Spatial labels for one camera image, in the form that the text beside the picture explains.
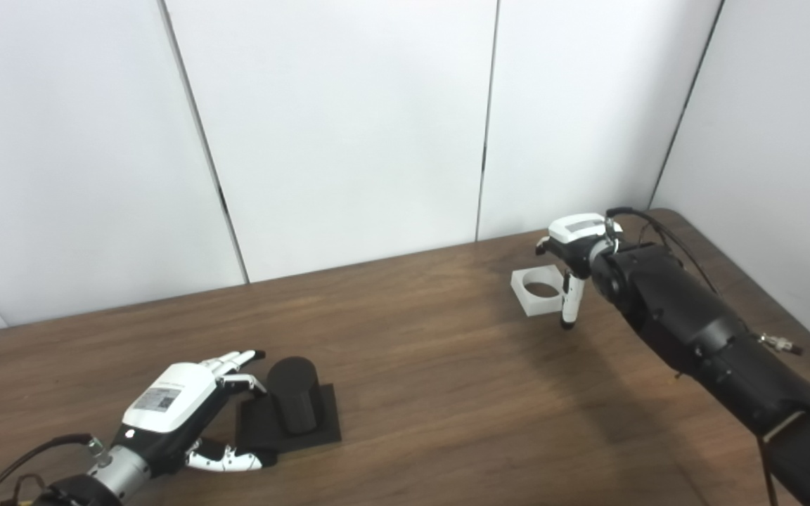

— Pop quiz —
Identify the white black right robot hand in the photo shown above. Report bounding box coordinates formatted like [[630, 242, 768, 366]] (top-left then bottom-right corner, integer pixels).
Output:
[[535, 212, 624, 330]]

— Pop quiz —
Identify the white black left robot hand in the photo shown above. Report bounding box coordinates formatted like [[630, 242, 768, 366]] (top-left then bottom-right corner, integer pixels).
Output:
[[113, 349, 279, 476]]

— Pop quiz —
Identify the white square piece with hole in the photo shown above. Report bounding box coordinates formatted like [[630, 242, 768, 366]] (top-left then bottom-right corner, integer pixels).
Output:
[[510, 264, 567, 319]]

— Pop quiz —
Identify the black cylinder peg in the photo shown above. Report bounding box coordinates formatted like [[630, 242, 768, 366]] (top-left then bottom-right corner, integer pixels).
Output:
[[234, 356, 343, 455]]

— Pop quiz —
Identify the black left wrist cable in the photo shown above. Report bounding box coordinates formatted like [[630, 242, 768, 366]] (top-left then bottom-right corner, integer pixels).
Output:
[[0, 433, 105, 506]]

